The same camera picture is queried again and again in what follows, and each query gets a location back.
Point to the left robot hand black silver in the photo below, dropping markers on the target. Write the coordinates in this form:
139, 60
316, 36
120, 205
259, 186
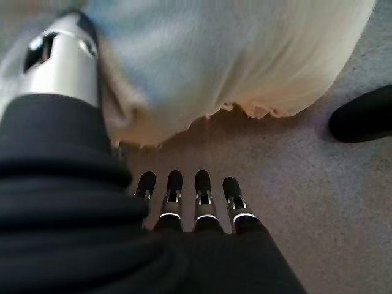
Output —
76, 229

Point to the white fringed cushion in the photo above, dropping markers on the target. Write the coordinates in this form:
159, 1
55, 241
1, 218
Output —
214, 61

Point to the black left robot foot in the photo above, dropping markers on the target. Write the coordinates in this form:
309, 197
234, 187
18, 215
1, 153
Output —
361, 116

